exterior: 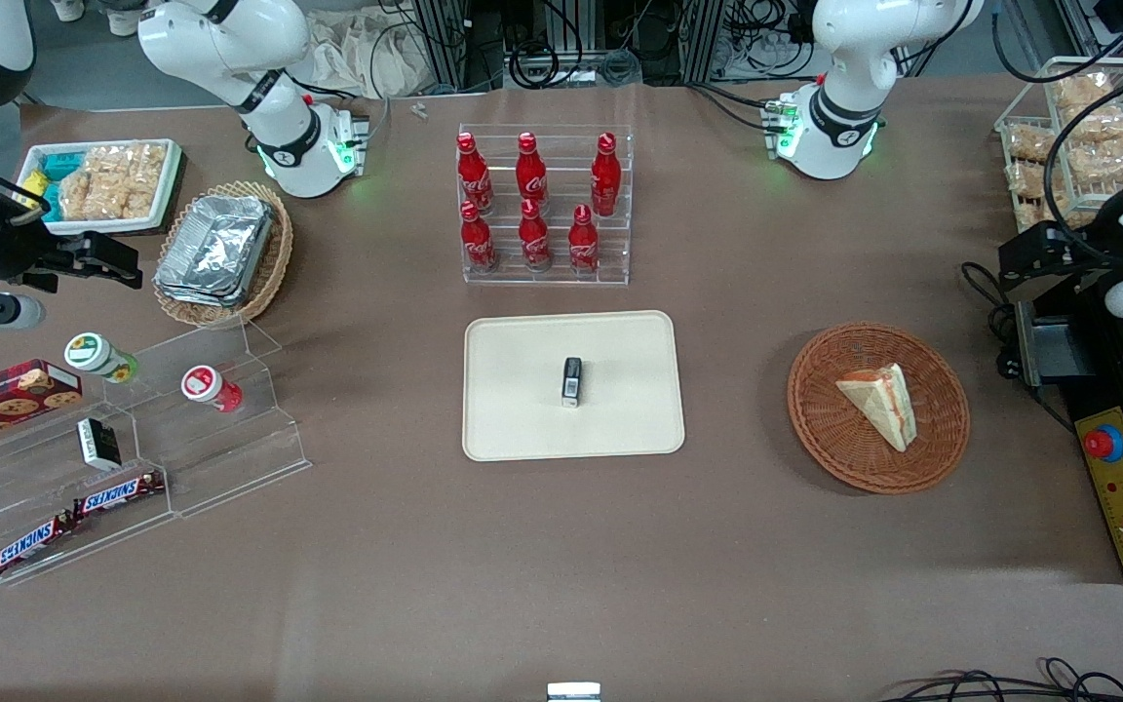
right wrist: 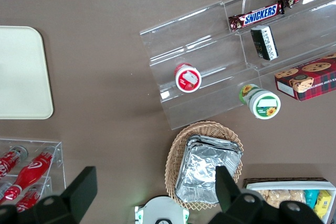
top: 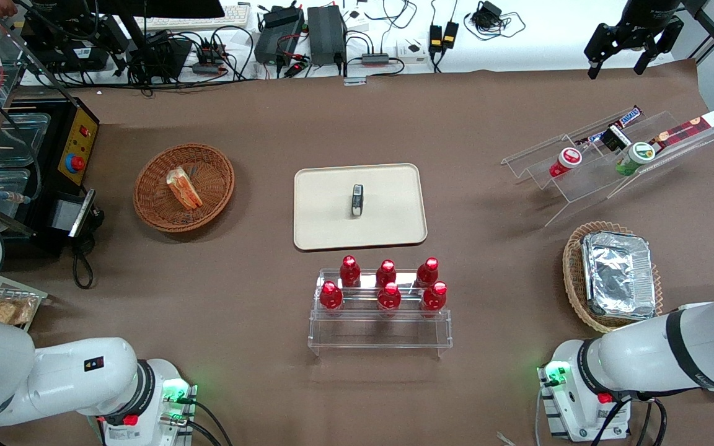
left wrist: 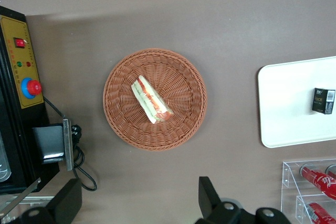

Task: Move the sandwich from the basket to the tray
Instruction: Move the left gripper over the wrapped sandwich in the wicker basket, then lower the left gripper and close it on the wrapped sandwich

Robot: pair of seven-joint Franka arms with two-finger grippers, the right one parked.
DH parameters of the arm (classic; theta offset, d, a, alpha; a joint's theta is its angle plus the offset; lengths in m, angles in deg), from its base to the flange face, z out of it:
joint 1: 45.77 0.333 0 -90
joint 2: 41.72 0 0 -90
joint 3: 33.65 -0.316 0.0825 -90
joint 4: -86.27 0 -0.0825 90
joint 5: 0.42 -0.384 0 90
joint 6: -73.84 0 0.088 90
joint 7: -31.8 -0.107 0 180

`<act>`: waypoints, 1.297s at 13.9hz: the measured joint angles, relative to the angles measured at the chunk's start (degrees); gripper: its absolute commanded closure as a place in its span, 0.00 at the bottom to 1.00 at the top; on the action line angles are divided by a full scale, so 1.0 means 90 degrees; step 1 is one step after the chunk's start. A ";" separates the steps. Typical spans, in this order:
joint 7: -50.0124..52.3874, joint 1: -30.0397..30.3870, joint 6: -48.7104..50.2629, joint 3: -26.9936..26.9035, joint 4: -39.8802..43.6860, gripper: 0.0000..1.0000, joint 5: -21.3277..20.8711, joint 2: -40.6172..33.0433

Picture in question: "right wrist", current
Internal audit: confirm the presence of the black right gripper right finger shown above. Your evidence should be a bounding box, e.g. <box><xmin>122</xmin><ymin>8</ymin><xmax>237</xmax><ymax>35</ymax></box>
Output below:
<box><xmin>208</xmin><ymin>166</ymin><xmax>325</xmax><ymax>224</ymax></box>

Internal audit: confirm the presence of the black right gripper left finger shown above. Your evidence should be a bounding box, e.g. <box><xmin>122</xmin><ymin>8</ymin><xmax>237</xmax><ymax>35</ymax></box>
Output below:
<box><xmin>0</xmin><ymin>166</ymin><xmax>98</xmax><ymax>224</ymax></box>

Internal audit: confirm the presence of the foil-wrapped sandwich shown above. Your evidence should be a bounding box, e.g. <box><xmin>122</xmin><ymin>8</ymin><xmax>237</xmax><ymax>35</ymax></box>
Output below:
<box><xmin>175</xmin><ymin>144</ymin><xmax>242</xmax><ymax>205</ymax></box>
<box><xmin>186</xmin><ymin>134</ymin><xmax>244</xmax><ymax>156</ymax></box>

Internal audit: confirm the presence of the woven wicker basket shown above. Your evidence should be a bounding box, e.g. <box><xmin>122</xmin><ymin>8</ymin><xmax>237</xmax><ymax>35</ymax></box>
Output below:
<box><xmin>164</xmin><ymin>121</ymin><xmax>244</xmax><ymax>210</ymax></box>

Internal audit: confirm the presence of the cream plastic tray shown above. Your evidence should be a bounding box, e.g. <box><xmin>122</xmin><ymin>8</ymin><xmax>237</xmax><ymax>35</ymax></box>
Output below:
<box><xmin>0</xmin><ymin>26</ymin><xmax>55</xmax><ymax>120</ymax></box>

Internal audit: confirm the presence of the clear acrylic bottle rack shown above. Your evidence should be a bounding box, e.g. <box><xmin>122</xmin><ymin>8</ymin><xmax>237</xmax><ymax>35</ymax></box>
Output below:
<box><xmin>0</xmin><ymin>137</ymin><xmax>67</xmax><ymax>205</ymax></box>

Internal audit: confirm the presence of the red cola bottle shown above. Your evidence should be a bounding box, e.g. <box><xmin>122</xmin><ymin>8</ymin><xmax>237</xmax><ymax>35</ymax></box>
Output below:
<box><xmin>0</xmin><ymin>145</ymin><xmax>28</xmax><ymax>180</ymax></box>
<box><xmin>3</xmin><ymin>146</ymin><xmax>57</xmax><ymax>201</ymax></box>
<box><xmin>15</xmin><ymin>184</ymin><xmax>45</xmax><ymax>213</ymax></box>

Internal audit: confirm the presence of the beige cracker packet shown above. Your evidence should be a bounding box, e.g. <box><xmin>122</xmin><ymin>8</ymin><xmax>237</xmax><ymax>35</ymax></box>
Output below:
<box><xmin>255</xmin><ymin>189</ymin><xmax>307</xmax><ymax>209</ymax></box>

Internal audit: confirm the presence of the white rectangular snack bin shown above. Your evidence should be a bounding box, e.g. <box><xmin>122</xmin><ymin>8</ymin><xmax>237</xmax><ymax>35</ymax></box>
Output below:
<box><xmin>246</xmin><ymin>181</ymin><xmax>336</xmax><ymax>224</ymax></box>

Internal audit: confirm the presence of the white round device green trim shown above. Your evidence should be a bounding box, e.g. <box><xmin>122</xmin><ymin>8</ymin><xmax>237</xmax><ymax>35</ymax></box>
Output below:
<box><xmin>134</xmin><ymin>195</ymin><xmax>190</xmax><ymax>224</ymax></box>

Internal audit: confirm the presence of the teal snack packet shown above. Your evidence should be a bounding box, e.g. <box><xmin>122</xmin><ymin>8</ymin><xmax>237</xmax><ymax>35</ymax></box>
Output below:
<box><xmin>304</xmin><ymin>189</ymin><xmax>320</xmax><ymax>209</ymax></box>

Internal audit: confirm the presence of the green sunflower yogurt cup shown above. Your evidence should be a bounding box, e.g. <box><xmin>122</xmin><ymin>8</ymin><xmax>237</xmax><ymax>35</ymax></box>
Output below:
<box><xmin>238</xmin><ymin>83</ymin><xmax>282</xmax><ymax>120</ymax></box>

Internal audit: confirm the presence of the yellow snack packet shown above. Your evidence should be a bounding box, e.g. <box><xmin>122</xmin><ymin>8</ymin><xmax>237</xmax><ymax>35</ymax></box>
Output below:
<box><xmin>313</xmin><ymin>190</ymin><xmax>332</xmax><ymax>220</ymax></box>

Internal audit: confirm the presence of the red strawberry yogurt cup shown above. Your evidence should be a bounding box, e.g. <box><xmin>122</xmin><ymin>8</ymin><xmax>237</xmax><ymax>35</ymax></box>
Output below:
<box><xmin>174</xmin><ymin>62</ymin><xmax>202</xmax><ymax>93</ymax></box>

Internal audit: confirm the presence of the red tartan cookie box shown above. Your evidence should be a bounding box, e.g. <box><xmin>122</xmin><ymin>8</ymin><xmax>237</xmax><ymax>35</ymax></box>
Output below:
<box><xmin>274</xmin><ymin>52</ymin><xmax>336</xmax><ymax>102</ymax></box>

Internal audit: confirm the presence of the clear acrylic stepped shelf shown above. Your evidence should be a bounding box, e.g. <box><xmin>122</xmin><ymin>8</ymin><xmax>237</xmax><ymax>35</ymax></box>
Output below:
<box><xmin>139</xmin><ymin>1</ymin><xmax>263</xmax><ymax>131</ymax></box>
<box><xmin>224</xmin><ymin>0</ymin><xmax>336</xmax><ymax>74</ymax></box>

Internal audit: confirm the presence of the black chocolate box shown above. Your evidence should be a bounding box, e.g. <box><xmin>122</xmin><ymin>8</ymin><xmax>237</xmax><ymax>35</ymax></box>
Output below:
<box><xmin>250</xmin><ymin>25</ymin><xmax>279</xmax><ymax>62</ymax></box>

